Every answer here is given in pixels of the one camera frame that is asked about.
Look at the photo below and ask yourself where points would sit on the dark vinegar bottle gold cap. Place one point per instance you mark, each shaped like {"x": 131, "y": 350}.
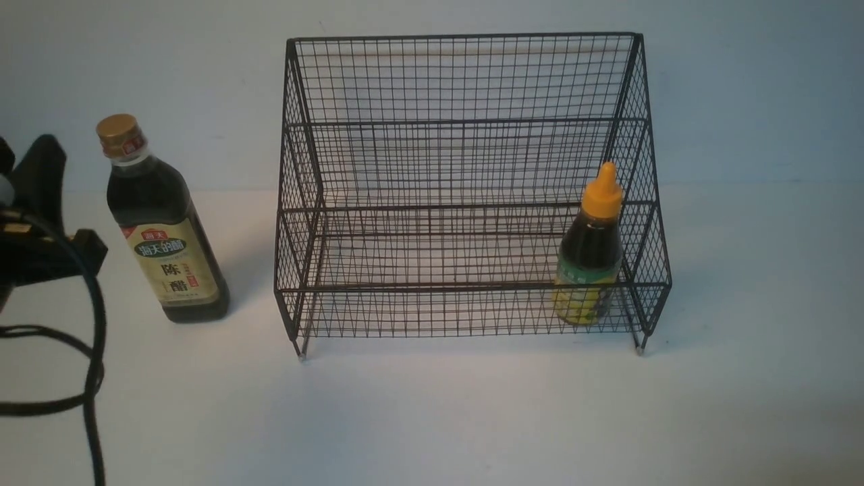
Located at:
{"x": 151, "y": 203}

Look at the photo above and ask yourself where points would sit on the small sauce bottle orange cap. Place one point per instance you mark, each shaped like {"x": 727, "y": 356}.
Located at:
{"x": 590, "y": 253}

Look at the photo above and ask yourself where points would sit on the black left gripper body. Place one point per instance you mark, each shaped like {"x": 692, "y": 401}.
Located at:
{"x": 33, "y": 186}

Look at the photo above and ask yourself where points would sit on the black wire mesh shelf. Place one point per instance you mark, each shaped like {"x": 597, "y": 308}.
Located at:
{"x": 426, "y": 183}

